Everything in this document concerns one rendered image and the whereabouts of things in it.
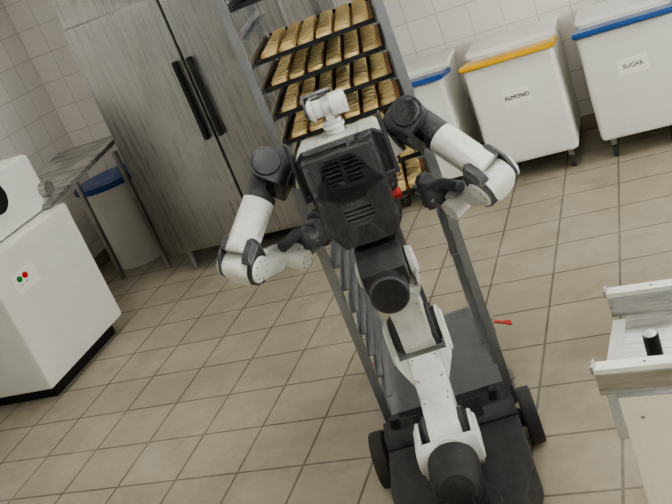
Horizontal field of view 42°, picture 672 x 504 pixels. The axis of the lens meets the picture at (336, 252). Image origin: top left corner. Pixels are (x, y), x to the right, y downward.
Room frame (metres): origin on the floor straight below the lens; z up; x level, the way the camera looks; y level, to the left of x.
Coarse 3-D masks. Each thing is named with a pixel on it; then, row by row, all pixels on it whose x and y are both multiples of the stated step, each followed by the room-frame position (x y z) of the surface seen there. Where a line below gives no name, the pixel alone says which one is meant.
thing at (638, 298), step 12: (612, 288) 1.71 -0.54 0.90; (624, 288) 1.69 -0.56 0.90; (636, 288) 1.67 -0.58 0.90; (648, 288) 1.65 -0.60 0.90; (660, 288) 1.64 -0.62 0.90; (612, 300) 1.69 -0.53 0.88; (624, 300) 1.68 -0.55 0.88; (636, 300) 1.67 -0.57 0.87; (648, 300) 1.65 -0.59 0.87; (660, 300) 1.64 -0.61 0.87; (612, 312) 1.69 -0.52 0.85; (624, 312) 1.68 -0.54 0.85; (636, 312) 1.67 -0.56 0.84
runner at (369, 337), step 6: (366, 294) 3.27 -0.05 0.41; (366, 300) 3.22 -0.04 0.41; (366, 306) 3.17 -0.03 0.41; (366, 312) 3.11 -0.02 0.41; (372, 312) 3.10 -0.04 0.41; (366, 318) 3.06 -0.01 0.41; (372, 318) 3.04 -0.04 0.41; (372, 324) 2.99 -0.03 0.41; (372, 330) 2.95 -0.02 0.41; (366, 336) 2.89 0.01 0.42; (372, 336) 2.90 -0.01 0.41; (366, 342) 2.84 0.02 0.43; (372, 342) 2.86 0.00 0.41; (366, 348) 2.79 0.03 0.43; (372, 348) 2.81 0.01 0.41; (372, 354) 2.77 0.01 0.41
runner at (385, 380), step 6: (384, 318) 3.38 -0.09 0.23; (384, 342) 3.17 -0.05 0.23; (384, 348) 3.12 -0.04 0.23; (384, 354) 3.07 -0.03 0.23; (384, 360) 3.03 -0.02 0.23; (384, 366) 2.98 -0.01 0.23; (384, 372) 2.94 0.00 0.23; (384, 378) 2.90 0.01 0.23; (384, 384) 2.86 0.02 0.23; (390, 384) 2.84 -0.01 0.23; (384, 390) 2.81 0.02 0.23; (390, 390) 2.80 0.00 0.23; (384, 396) 2.77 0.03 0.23
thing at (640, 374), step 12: (612, 360) 1.45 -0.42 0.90; (624, 360) 1.43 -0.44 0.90; (636, 360) 1.42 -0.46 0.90; (648, 360) 1.40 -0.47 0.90; (660, 360) 1.39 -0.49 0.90; (600, 372) 1.44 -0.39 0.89; (612, 372) 1.42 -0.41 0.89; (624, 372) 1.41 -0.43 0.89; (636, 372) 1.40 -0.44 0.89; (648, 372) 1.39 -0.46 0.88; (660, 372) 1.38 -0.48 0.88; (600, 384) 1.44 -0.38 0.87; (612, 384) 1.43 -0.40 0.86; (624, 384) 1.42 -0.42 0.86; (636, 384) 1.41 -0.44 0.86; (648, 384) 1.40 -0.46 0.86; (660, 384) 1.39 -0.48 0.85
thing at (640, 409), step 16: (640, 320) 1.64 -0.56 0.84; (656, 320) 1.62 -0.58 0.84; (624, 336) 1.61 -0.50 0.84; (640, 336) 1.58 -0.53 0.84; (656, 336) 1.48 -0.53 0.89; (624, 352) 1.55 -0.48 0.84; (640, 352) 1.53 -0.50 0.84; (656, 352) 1.48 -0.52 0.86; (624, 400) 1.41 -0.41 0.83; (640, 400) 1.40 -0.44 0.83; (656, 400) 1.38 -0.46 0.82; (624, 416) 1.42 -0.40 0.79; (640, 416) 1.40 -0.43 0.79; (656, 416) 1.39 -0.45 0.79; (640, 432) 1.41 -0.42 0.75; (656, 432) 1.39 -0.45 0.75; (640, 448) 1.41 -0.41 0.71; (656, 448) 1.39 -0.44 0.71; (640, 464) 1.42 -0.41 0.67; (656, 464) 1.40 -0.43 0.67; (656, 480) 1.40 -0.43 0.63; (656, 496) 1.41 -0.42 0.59
